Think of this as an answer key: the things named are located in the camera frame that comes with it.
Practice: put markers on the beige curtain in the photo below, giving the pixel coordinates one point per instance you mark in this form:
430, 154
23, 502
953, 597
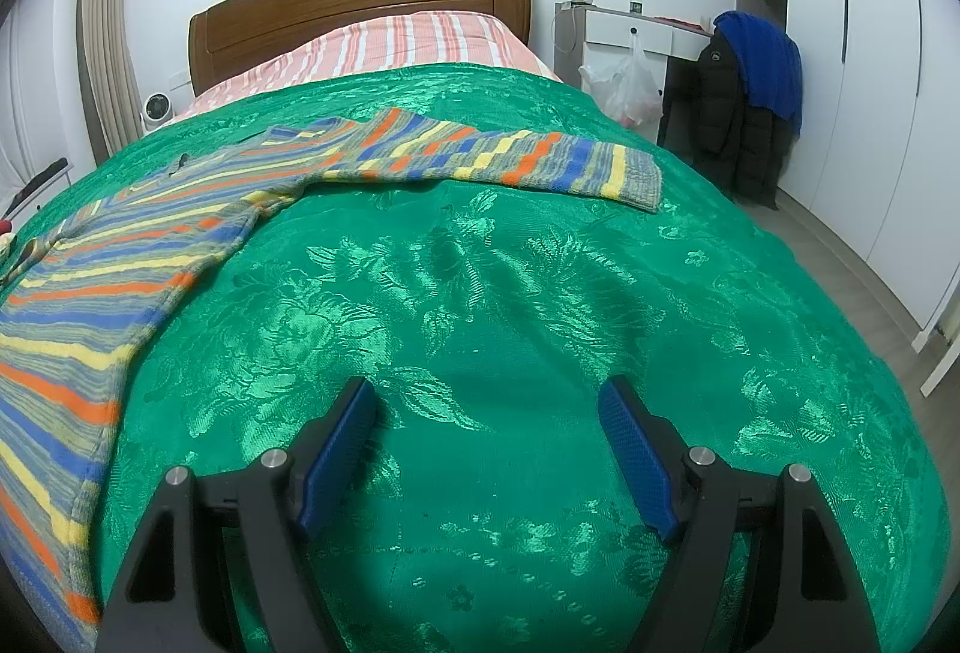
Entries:
109, 35

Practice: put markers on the pink striped bed sheet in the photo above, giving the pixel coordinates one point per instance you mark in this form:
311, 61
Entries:
405, 42

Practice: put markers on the white plastic bag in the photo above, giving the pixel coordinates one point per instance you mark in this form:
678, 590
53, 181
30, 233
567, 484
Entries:
626, 83

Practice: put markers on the red and white cloth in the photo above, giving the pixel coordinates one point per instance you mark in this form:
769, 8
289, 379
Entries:
6, 237

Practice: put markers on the white desk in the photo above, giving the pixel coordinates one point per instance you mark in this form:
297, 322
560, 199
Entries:
637, 27

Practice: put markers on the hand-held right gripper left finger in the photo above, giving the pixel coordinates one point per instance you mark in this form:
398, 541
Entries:
336, 443

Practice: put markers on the black puffer jacket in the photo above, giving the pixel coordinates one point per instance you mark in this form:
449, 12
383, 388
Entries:
731, 121

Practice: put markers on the white wardrobe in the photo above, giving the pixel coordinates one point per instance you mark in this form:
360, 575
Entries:
847, 76

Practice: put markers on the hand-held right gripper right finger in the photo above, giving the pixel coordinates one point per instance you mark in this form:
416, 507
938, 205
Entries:
637, 450

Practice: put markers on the small white fan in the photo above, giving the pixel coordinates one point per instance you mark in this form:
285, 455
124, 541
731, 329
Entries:
158, 107

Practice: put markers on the blue garment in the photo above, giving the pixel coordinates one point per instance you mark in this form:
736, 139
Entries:
765, 61

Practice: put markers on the striped knit sweater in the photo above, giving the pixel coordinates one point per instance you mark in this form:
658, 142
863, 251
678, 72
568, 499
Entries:
150, 233

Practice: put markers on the green floral bedspread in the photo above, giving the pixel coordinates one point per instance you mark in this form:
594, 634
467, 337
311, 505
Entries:
487, 293

